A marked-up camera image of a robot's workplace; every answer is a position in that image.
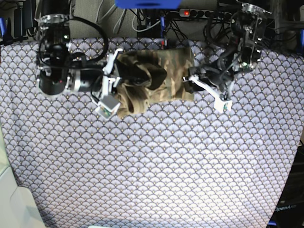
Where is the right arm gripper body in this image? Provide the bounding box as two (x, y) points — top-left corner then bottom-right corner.
(93, 48), (123, 120)

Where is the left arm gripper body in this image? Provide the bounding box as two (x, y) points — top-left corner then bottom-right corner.
(182, 66), (233, 113)

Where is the camouflage T-shirt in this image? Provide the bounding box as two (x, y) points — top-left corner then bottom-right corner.
(115, 47), (194, 118)

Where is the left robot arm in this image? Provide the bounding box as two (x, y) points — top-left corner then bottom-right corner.
(183, 0), (271, 113)

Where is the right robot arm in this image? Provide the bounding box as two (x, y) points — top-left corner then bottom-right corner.
(35, 0), (123, 120)

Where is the red and black clamp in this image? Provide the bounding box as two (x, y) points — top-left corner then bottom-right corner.
(161, 39), (169, 49)

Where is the black power strip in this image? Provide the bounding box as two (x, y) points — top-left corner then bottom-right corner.
(178, 9), (232, 21)

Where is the purple fan-pattern tablecloth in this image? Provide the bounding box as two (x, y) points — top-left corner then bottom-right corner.
(0, 42), (304, 228)

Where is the black power adapter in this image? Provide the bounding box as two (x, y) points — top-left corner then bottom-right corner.
(13, 0), (37, 38)

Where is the white plastic bin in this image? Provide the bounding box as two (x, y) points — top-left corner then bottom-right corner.
(0, 134), (45, 228)

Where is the black OpenArm box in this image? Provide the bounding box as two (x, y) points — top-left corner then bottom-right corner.
(267, 143), (304, 228)

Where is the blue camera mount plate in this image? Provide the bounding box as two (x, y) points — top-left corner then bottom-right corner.
(115, 0), (181, 9)

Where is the blue clamp handle left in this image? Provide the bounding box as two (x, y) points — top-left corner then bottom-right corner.
(0, 18), (7, 40)

